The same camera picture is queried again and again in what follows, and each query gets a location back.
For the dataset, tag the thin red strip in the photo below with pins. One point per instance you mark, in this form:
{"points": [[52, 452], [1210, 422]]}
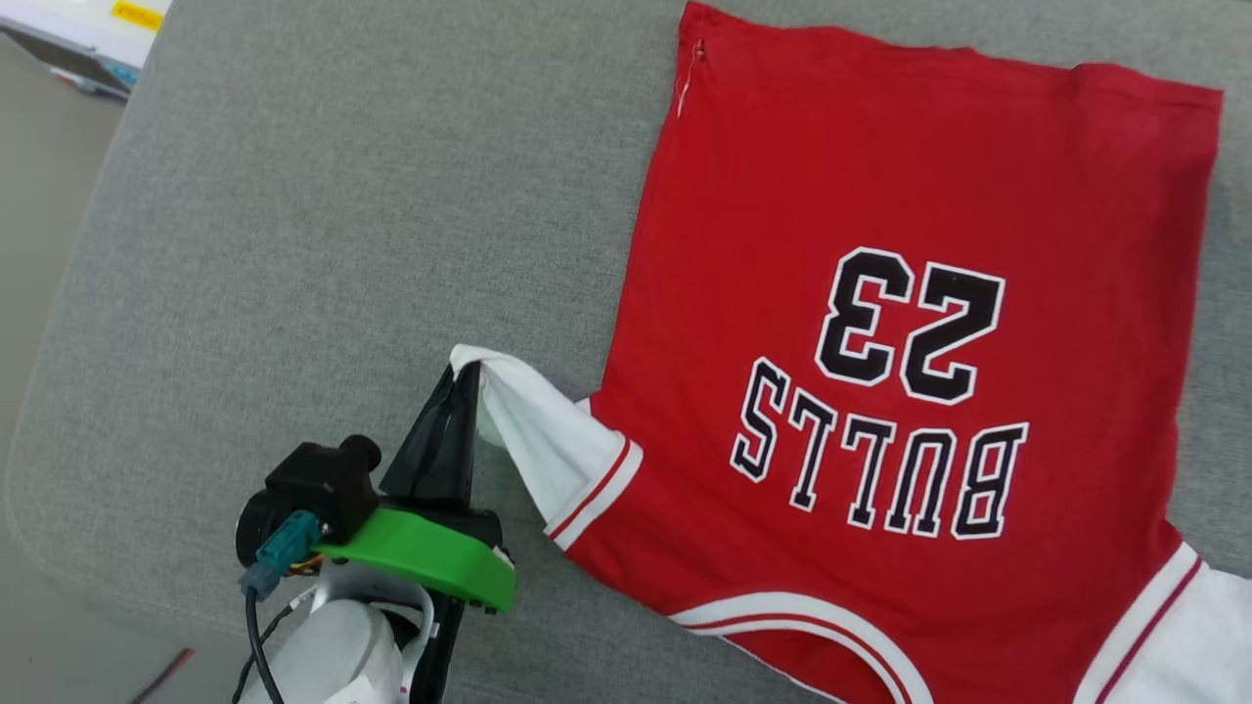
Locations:
{"points": [[161, 675]]}

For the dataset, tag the teal left camera connector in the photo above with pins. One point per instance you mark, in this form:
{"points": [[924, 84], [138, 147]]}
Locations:
{"points": [[284, 548]]}

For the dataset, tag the red Bulls basketball jersey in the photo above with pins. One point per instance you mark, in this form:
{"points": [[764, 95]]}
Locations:
{"points": [[782, 196]]}

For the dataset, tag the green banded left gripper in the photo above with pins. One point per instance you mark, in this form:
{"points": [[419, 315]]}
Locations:
{"points": [[440, 557]]}

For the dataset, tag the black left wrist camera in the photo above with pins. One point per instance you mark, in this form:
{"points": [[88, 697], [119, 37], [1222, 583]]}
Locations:
{"points": [[318, 484]]}

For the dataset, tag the white box with yellow label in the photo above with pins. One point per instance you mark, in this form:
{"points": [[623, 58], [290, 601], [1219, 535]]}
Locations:
{"points": [[68, 34]]}

